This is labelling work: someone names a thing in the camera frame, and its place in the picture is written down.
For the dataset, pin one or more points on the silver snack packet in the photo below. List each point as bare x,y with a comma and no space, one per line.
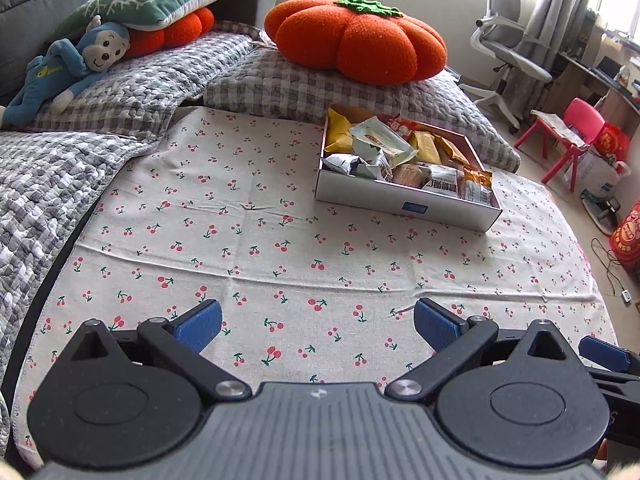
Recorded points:
342,164

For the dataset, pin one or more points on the pink snack packet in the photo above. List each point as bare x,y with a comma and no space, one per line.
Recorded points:
410,175

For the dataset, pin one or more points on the newspaper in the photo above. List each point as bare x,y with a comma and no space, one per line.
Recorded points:
557,125

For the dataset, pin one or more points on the blue monkey plush toy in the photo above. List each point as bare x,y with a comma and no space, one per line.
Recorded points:
55,75

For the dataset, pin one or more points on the golden bar snack packet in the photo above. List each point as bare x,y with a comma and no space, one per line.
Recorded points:
424,146

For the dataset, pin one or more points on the cherry print cloth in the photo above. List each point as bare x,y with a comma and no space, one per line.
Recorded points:
210,240

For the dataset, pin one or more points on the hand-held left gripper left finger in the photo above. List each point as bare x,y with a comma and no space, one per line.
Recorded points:
200,325

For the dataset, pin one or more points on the grey office chair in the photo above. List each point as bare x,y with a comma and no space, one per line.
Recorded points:
505,45

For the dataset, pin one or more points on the white grey snack packet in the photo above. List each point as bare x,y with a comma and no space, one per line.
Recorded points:
375,167

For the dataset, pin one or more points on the grey curtain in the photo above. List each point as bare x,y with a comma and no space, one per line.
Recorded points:
555,5

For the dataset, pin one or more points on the grey checked quilt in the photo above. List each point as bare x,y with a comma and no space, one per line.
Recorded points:
60,170

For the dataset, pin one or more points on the small red gift bag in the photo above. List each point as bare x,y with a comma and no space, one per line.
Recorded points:
612,142

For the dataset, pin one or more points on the orange white snack packet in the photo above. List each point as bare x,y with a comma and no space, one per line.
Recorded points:
477,187

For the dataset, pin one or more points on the grey checked cushion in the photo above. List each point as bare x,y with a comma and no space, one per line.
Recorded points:
280,85

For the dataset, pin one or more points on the large orange pumpkin cushion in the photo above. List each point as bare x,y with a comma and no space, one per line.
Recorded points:
350,35

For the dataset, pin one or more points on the small red snack packet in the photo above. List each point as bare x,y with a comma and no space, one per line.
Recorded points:
405,125

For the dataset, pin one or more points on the yellow snack packet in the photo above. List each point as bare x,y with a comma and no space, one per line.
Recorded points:
336,130

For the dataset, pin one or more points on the pink plastic chair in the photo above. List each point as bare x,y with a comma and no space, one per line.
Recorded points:
575,125

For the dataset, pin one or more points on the white floor carton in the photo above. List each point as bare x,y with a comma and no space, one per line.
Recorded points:
597,175

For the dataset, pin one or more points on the wooden desk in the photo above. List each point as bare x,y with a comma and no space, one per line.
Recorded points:
600,80

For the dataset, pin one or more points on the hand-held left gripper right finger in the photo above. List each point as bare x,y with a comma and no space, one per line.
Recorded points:
435,322

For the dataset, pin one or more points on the white cardboard box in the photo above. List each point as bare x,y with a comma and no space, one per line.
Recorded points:
400,202

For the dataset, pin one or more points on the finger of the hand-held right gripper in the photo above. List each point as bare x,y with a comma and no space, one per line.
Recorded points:
605,354

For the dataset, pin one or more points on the large red gift bag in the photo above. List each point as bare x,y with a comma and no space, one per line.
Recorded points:
629,237

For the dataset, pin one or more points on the small orange pumpkin cushion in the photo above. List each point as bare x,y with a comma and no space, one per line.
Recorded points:
175,32

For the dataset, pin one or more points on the green leaf print cushion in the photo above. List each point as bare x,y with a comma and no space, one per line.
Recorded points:
150,2

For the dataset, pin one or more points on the black floor device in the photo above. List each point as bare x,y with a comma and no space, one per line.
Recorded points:
607,209

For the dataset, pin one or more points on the white green snack packet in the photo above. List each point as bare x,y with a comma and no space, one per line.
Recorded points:
382,140

